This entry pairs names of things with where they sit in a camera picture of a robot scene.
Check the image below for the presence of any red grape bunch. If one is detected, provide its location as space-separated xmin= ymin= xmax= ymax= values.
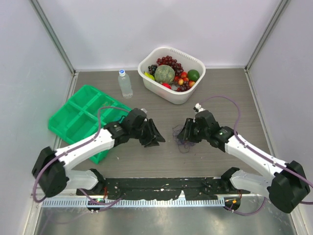
xmin=156 ymin=55 xmax=184 ymax=76

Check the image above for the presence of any white plastic basket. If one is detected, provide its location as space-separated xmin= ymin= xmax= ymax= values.
xmin=137 ymin=47 xmax=206 ymax=104

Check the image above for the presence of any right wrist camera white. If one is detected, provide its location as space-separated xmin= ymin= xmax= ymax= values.
xmin=193 ymin=103 xmax=205 ymax=114

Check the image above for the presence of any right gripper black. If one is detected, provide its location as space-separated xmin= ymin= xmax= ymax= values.
xmin=178 ymin=117 xmax=209 ymax=143

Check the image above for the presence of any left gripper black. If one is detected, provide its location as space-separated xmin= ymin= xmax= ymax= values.
xmin=131 ymin=118 xmax=165 ymax=147

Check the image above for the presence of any yellow banana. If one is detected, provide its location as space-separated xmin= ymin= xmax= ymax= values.
xmin=144 ymin=72 xmax=155 ymax=81

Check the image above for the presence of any green round melon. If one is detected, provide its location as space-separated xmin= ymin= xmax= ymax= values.
xmin=154 ymin=65 xmax=175 ymax=84

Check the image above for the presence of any green lime fruit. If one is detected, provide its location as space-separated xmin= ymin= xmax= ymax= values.
xmin=187 ymin=70 xmax=200 ymax=82

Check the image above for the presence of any dark grape bunch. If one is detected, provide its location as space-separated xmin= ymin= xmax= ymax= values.
xmin=148 ymin=64 xmax=157 ymax=76

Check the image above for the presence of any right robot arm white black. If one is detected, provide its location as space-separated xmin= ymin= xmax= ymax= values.
xmin=177 ymin=108 xmax=310 ymax=213

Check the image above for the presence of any green compartment tray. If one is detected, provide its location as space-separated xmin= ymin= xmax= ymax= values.
xmin=47 ymin=84 xmax=133 ymax=165

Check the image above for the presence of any slotted white cable duct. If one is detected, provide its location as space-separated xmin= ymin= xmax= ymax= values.
xmin=42 ymin=197 xmax=225 ymax=209

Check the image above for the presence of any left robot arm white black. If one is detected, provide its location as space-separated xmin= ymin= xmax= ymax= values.
xmin=32 ymin=108 xmax=165 ymax=198

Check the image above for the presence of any clear water bottle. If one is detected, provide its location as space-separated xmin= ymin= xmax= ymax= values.
xmin=118 ymin=70 xmax=133 ymax=98

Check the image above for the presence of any cherry cluster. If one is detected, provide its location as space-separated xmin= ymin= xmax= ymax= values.
xmin=173 ymin=71 xmax=196 ymax=92

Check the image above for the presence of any red apple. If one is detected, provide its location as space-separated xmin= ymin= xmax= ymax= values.
xmin=162 ymin=83 xmax=172 ymax=90

